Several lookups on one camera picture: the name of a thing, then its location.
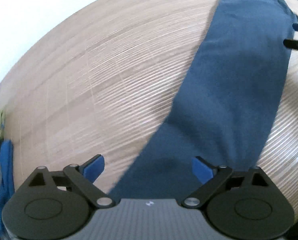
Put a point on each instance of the dark blue pants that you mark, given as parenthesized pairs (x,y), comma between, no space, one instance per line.
(224,110)

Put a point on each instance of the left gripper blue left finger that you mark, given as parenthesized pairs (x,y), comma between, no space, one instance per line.
(82,177)

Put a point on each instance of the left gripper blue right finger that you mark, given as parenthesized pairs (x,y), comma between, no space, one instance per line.
(213,180)

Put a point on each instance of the royal blue folded garment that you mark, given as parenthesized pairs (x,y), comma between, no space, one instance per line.
(7,183)

